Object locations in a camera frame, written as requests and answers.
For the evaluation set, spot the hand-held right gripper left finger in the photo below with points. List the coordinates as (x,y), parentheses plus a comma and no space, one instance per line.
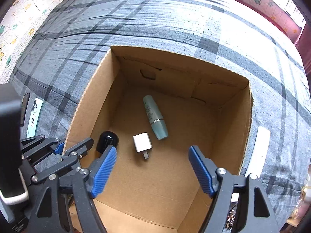
(104,172)

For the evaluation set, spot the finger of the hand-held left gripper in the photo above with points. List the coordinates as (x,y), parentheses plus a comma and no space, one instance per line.
(77,150)
(59,148)

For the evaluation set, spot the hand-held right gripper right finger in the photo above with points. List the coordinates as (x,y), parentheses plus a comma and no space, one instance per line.
(201,170)

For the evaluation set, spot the black round cap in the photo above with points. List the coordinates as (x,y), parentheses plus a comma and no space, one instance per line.
(107,139)

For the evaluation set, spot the brown cardboard box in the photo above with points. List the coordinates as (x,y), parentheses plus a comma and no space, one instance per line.
(158,187)

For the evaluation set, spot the small white plug charger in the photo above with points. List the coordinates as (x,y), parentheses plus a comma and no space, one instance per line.
(142,143)

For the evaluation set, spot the white remote control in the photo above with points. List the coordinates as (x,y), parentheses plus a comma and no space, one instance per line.
(258,148)

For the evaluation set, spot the teal cosmetic tube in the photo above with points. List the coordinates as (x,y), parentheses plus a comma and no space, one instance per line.
(154,119)

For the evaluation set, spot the dark flat slab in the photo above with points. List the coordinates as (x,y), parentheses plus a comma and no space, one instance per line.
(25,109)

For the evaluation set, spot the mint green smartphone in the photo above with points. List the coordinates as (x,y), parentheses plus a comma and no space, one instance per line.
(34,119)

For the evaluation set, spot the grey plaid bedsheet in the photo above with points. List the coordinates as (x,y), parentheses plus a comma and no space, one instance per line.
(170,17)

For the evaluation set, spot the dark red curtain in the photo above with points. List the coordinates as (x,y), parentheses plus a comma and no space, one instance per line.
(301,38)

